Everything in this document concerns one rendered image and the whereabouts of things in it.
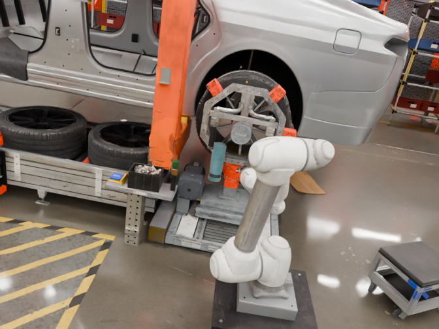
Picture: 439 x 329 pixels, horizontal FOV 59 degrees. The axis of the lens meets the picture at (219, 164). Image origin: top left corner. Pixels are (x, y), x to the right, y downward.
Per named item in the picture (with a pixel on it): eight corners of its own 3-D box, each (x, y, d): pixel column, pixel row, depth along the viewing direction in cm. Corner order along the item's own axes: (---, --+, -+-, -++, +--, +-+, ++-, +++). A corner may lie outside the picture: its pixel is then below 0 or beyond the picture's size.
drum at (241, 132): (250, 136, 265) (254, 117, 260) (249, 147, 246) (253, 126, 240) (230, 132, 266) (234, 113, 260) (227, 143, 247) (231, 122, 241)
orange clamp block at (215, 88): (223, 89, 255) (215, 78, 253) (222, 91, 248) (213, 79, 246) (215, 94, 258) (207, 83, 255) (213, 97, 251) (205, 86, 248)
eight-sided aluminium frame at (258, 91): (273, 168, 273) (291, 93, 250) (273, 172, 267) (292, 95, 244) (197, 153, 275) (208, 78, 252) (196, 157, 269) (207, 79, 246)
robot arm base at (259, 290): (296, 299, 188) (300, 290, 186) (253, 298, 183) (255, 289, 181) (285, 274, 204) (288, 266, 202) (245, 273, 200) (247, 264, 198)
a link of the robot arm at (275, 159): (256, 287, 182) (213, 293, 173) (243, 261, 194) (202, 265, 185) (317, 151, 141) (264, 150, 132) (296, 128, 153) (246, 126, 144)
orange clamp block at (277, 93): (275, 100, 255) (285, 91, 252) (276, 104, 248) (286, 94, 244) (268, 93, 253) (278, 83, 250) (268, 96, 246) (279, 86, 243)
